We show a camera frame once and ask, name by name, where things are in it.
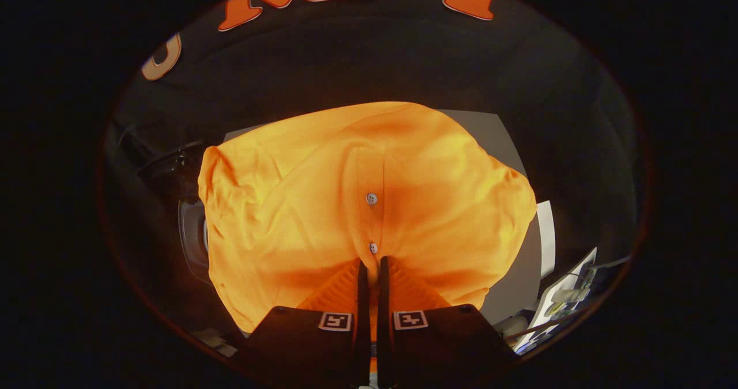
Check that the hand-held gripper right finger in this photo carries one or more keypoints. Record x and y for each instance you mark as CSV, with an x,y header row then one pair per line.
x,y
384,331

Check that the orange button shirt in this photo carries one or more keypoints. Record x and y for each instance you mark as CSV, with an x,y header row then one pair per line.
x,y
288,216

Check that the grey washing machine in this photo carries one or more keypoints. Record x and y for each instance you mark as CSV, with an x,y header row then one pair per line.
x,y
193,239

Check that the white sheet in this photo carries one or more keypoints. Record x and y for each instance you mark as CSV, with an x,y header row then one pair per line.
x,y
546,239

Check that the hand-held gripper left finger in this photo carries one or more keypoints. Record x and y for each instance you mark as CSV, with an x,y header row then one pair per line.
x,y
363,331

